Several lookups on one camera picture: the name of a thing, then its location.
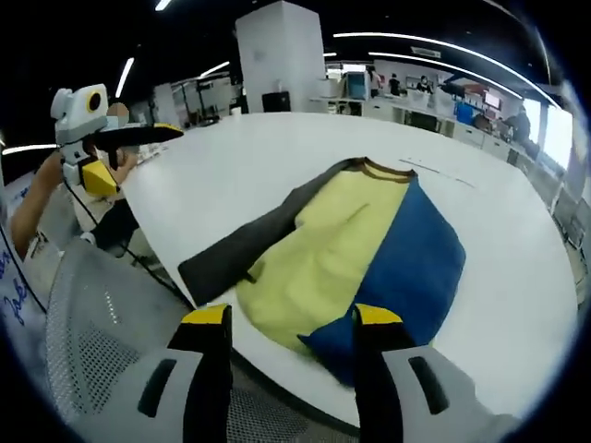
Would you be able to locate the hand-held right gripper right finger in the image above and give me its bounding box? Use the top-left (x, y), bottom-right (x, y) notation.
top-left (351, 303), bottom-right (523, 443)

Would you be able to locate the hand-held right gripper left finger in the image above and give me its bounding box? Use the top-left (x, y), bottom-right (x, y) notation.
top-left (94, 303), bottom-right (234, 443)

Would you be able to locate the yellow blue grey garment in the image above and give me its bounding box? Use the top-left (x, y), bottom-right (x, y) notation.
top-left (177, 156), bottom-right (466, 387)

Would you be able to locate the person's left hand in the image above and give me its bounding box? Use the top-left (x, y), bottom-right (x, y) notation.
top-left (41, 150), bottom-right (66, 182)

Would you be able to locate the black bag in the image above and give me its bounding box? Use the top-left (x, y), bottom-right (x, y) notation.
top-left (91, 198), bottom-right (140, 253)

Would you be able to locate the short ceiling light strip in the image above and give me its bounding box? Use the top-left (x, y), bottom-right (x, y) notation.
top-left (115, 57), bottom-right (136, 99)

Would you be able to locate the grey mesh office chair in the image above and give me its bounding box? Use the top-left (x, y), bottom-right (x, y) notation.
top-left (44, 239), bottom-right (361, 443)

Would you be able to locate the black cabinet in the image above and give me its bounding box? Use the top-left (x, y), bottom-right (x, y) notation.
top-left (261, 90), bottom-right (292, 114)

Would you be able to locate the white square pillar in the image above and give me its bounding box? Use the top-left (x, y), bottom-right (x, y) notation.
top-left (235, 0), bottom-right (327, 114)

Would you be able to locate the white booth with teal panel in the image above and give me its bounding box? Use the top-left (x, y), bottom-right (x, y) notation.
top-left (344, 73), bottom-right (368, 101)

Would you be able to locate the white cabinet row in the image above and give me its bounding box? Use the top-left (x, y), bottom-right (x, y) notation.
top-left (308, 90), bottom-right (555, 162)

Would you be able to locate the black chair under counter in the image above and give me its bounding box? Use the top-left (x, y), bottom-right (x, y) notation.
top-left (405, 110), bottom-right (438, 131)

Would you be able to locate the long ceiling light strip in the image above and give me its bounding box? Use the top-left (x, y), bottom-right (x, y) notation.
top-left (368, 51), bottom-right (527, 89)
top-left (332, 30), bottom-right (544, 93)

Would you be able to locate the black cable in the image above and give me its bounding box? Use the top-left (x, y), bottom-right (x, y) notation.
top-left (62, 177), bottom-right (195, 309)

